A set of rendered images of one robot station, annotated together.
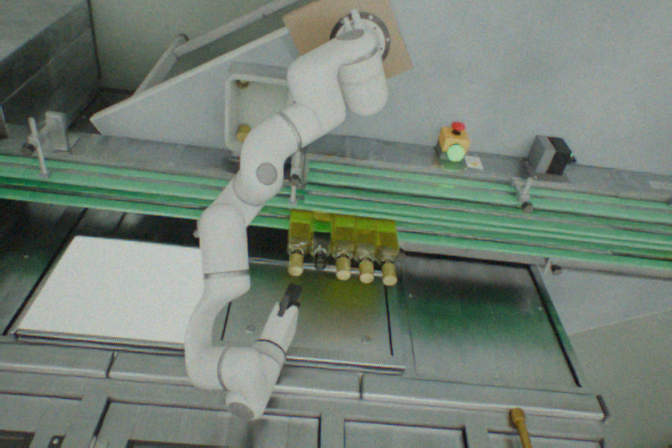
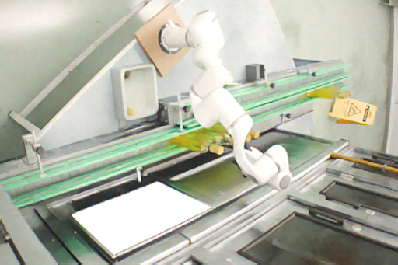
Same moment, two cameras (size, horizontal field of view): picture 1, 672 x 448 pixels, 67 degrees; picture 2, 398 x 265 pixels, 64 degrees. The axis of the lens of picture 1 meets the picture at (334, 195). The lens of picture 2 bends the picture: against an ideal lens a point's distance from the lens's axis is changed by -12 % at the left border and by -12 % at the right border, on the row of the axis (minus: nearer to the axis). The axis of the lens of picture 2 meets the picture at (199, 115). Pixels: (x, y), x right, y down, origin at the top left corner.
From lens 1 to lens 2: 1.01 m
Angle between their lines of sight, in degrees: 38
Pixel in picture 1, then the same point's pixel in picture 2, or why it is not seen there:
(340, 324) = not seen: hidden behind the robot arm
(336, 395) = not seen: hidden behind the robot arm
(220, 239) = (231, 100)
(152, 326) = (179, 215)
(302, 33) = (145, 40)
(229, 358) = (273, 151)
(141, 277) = (137, 207)
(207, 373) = (268, 165)
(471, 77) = not seen: hidden behind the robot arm
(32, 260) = (61, 238)
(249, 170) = (220, 65)
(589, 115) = (257, 50)
